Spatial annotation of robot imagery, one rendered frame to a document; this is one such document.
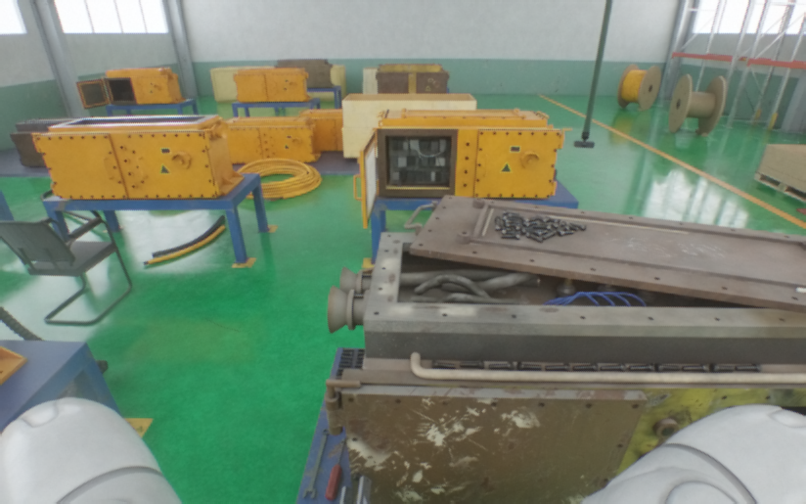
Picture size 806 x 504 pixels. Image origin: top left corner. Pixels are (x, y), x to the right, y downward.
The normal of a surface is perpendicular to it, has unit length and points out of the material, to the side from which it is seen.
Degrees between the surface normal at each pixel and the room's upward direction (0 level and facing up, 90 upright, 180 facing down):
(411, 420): 90
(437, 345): 90
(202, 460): 0
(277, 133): 90
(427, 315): 0
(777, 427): 7
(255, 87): 90
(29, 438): 11
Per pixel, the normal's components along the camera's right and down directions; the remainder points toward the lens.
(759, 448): 0.02, -0.87
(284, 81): -0.02, 0.47
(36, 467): -0.17, -0.76
